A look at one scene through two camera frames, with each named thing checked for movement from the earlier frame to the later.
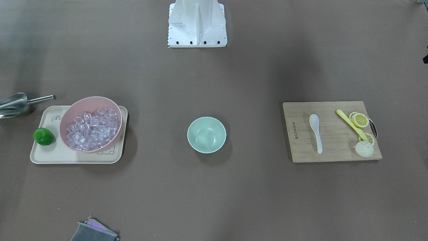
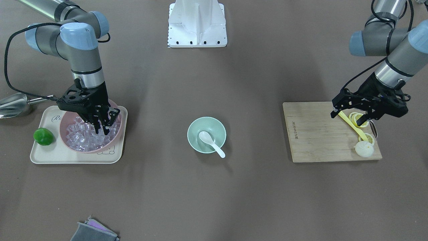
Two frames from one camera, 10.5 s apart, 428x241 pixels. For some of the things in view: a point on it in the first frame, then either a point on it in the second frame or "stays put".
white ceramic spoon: [314, 121] -> [205, 137]
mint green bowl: [206, 135] stays put
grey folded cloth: [93, 230] stays put
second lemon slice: [370, 138] stays put
